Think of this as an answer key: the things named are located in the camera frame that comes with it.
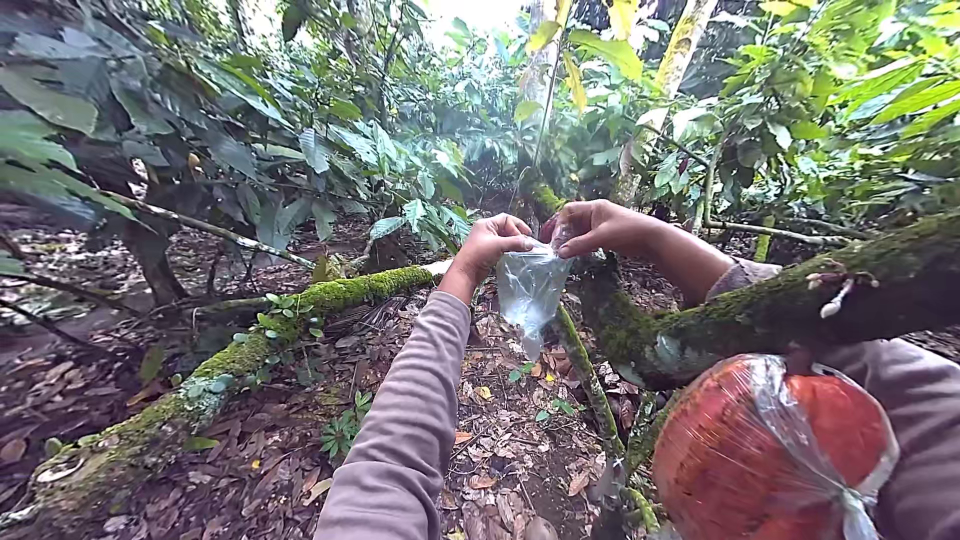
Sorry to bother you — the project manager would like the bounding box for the person's left forearm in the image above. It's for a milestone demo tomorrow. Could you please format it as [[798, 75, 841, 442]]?
[[312, 270, 477, 540]]

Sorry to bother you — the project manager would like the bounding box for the white flower bud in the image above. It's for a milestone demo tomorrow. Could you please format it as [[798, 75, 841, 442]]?
[[819, 278, 855, 320]]

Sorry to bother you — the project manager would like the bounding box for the person's left hand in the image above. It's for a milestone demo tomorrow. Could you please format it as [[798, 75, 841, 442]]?
[[442, 212, 535, 291]]

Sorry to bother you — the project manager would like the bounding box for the yellowish lichen-covered tree trunk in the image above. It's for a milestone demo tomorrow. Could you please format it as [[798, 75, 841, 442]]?
[[616, 0, 719, 207]]

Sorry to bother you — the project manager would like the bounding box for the long bright-green mossy log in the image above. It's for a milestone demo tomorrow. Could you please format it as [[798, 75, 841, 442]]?
[[0, 264, 436, 534]]

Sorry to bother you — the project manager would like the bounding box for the pale grey tree trunk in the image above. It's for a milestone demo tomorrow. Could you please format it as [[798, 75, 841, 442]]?
[[517, 0, 562, 159]]

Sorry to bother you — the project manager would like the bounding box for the thick dark mossy branch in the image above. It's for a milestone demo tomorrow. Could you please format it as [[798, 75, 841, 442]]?
[[577, 208, 960, 391]]

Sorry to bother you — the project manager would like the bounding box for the green seedling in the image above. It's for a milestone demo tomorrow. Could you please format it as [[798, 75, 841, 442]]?
[[320, 390, 374, 460]]

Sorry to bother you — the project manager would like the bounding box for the thin bare grey branch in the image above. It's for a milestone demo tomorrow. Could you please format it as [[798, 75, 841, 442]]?
[[97, 189, 318, 271]]

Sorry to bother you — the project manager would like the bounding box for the clear plastic bag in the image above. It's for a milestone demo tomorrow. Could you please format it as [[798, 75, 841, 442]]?
[[496, 238, 573, 362]]

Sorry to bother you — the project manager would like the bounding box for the person's right hand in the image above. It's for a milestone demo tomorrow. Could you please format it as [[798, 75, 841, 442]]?
[[550, 198, 655, 261]]

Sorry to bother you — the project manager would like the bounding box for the person's right forearm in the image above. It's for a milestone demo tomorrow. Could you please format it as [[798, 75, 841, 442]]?
[[637, 213, 960, 540]]

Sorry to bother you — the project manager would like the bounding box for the thin mossy stem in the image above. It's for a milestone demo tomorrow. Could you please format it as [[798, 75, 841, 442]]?
[[553, 303, 627, 462]]

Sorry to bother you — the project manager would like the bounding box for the dense green foliage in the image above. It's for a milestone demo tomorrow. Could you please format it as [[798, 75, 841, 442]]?
[[0, 0, 960, 260]]

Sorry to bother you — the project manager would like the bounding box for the dry brown leaf litter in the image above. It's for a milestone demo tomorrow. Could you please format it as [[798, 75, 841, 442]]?
[[0, 202, 676, 540]]

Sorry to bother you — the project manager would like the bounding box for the clear plastic wrap with knot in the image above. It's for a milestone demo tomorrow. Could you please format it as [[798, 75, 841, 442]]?
[[654, 354, 901, 540]]

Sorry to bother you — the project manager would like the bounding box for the large red pod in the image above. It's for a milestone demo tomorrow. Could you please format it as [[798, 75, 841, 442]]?
[[652, 354, 900, 540]]

